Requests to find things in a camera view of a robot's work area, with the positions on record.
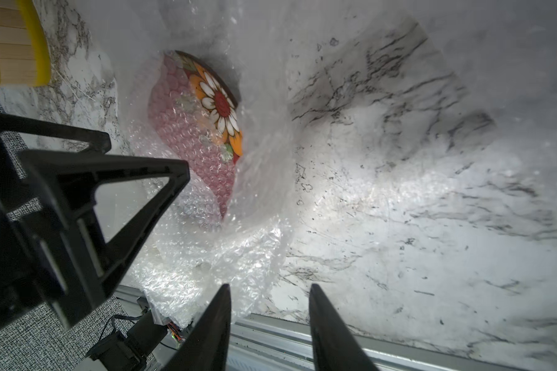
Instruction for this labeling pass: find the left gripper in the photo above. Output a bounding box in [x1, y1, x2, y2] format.
[0, 113, 190, 330]

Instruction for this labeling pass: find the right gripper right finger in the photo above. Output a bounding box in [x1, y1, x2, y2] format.
[309, 284, 378, 370]

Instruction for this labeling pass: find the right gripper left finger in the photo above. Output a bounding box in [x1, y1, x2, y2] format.
[162, 284, 231, 371]

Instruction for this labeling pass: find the red floral plate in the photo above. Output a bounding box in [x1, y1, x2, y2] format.
[148, 51, 243, 216]

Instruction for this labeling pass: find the bubble dark red plate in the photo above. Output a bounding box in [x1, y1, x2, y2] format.
[75, 1, 296, 326]

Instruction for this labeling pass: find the yellow bamboo steamer basket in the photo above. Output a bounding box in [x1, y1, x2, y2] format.
[0, 0, 51, 87]

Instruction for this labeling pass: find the aluminium front rail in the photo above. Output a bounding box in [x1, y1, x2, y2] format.
[115, 284, 530, 371]

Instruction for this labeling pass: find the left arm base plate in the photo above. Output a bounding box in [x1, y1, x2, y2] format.
[75, 313, 168, 370]

